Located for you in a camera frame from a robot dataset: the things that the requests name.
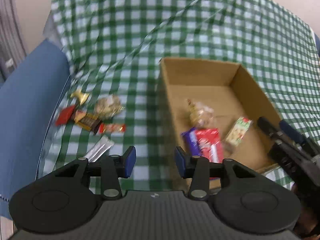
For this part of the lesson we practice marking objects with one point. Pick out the grey curtain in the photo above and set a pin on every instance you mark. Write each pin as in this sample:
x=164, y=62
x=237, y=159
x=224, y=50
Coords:
x=13, y=47

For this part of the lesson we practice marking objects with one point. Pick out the small red foil packet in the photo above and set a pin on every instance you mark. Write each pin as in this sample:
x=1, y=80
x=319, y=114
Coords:
x=65, y=115

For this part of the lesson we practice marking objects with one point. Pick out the long silver snack packet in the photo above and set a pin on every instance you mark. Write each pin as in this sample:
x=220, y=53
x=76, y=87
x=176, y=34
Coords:
x=101, y=147

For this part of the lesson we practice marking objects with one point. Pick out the small red sausage snack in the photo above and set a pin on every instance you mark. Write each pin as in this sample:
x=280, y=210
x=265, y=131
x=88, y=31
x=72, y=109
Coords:
x=111, y=128

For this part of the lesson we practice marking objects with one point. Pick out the gold foil snack packet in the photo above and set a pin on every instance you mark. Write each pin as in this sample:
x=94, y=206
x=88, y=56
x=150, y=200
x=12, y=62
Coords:
x=81, y=96

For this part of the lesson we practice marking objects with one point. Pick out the brown cardboard box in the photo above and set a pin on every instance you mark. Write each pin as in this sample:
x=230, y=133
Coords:
x=230, y=91

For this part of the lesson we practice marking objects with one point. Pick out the clear bag of nuts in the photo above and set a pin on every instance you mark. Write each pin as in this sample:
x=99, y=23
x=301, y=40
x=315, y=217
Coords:
x=108, y=107

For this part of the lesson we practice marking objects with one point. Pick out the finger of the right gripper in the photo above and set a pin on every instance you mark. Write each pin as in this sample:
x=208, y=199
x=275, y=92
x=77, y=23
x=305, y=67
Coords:
x=291, y=132
x=269, y=129

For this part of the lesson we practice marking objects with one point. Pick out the large red snack packet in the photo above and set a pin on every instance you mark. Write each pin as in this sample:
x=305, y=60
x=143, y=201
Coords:
x=209, y=144

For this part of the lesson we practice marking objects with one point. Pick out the green label pastry packet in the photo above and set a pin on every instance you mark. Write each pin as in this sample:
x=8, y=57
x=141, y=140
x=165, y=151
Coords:
x=238, y=131

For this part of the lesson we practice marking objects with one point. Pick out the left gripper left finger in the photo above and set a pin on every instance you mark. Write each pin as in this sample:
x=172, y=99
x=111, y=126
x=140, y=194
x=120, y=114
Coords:
x=70, y=196

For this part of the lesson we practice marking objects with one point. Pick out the person's right hand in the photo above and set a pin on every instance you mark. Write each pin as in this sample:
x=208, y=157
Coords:
x=307, y=221

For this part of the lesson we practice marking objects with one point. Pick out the clear bag of biscuits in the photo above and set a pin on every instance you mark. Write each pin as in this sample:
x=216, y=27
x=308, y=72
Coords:
x=201, y=116

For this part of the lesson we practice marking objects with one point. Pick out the green white checkered cloth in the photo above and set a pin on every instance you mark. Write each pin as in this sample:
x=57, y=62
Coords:
x=114, y=47

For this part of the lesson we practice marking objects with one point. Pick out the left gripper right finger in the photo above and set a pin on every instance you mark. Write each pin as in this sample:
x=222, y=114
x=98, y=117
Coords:
x=239, y=196

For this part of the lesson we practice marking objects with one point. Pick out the purple candy wrapper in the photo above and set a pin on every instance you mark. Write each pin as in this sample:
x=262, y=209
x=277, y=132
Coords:
x=191, y=142

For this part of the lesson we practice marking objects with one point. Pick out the black cracker packet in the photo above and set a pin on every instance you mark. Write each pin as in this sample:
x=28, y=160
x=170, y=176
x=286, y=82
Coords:
x=87, y=121

